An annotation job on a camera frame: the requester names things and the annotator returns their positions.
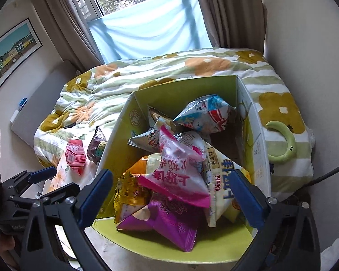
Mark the brown snack bag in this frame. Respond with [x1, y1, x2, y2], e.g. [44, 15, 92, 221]
[87, 126, 107, 165]

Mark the red pink snack bag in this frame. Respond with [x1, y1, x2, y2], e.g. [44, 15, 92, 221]
[65, 139, 87, 175]

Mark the beige orange snack bag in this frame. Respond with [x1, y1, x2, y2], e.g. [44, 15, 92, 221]
[128, 153, 161, 176]

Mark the yellow foil snack bag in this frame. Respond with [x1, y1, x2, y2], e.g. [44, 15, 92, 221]
[114, 170, 152, 224]

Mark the black cable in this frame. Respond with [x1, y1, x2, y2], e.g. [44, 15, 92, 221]
[302, 157, 339, 189]

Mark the magenta snack bag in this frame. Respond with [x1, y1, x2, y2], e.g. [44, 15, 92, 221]
[117, 193, 203, 252]

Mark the pink strawberry rice snack bag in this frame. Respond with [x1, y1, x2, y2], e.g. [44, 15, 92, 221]
[138, 126, 211, 209]

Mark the green yellow cardboard box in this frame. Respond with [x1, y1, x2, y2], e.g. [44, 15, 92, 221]
[93, 75, 271, 264]

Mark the blue white Oishi snack bag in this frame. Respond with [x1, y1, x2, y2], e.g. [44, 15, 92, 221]
[173, 94, 236, 134]

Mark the beige right curtain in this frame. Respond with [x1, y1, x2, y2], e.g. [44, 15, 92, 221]
[198, 0, 267, 53]

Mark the white yellow Oishi snack bag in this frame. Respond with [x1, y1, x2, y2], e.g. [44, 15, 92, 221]
[202, 141, 251, 228]

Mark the person's left hand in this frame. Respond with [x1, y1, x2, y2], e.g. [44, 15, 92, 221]
[0, 234, 17, 267]

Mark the framed city picture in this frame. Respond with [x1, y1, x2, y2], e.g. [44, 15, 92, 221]
[0, 18, 43, 88]

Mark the green curved plush toy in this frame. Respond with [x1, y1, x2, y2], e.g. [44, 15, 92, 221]
[264, 120, 298, 164]

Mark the floral green striped quilt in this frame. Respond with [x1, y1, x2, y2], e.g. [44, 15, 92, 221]
[33, 48, 313, 199]

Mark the light blue window cloth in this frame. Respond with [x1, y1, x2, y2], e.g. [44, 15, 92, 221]
[89, 0, 211, 63]

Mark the beige curtain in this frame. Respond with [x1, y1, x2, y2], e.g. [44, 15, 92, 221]
[198, 0, 267, 53]
[31, 0, 104, 72]

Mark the beige left curtain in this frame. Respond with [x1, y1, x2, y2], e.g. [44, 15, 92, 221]
[31, 0, 104, 72]

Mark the grey white snack bag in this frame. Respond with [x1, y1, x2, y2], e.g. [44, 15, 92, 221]
[127, 106, 182, 153]

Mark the white floral tablecloth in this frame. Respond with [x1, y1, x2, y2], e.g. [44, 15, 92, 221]
[41, 152, 255, 271]

